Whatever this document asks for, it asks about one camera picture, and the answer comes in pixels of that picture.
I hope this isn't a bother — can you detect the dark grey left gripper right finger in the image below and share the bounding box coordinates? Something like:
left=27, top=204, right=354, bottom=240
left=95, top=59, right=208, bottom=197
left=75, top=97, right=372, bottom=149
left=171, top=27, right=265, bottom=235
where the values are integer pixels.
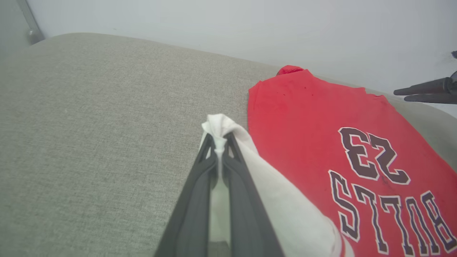
left=222, top=133, right=284, bottom=257

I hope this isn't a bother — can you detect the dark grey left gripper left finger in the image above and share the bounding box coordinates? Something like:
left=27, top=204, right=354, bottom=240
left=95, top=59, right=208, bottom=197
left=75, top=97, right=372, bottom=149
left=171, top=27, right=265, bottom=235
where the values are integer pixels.
left=154, top=134, right=217, bottom=257

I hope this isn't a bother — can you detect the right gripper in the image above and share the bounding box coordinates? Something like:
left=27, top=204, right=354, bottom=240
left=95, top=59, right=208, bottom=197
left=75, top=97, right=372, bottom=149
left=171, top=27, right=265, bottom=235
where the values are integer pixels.
left=394, top=71, right=457, bottom=105

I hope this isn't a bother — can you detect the red jersey with white trim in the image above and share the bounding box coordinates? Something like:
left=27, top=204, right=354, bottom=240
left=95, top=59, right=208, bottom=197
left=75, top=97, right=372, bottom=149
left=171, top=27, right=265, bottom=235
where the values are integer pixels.
left=201, top=65, right=457, bottom=257

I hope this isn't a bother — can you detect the beige fabric sofa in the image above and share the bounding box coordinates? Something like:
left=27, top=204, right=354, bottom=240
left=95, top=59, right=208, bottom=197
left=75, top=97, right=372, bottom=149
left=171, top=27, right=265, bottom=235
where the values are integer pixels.
left=0, top=33, right=457, bottom=257

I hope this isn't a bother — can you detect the grey metal pole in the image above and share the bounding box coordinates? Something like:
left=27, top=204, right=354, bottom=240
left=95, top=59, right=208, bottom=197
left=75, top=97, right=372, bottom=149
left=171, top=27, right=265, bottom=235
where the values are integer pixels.
left=16, top=0, right=45, bottom=45

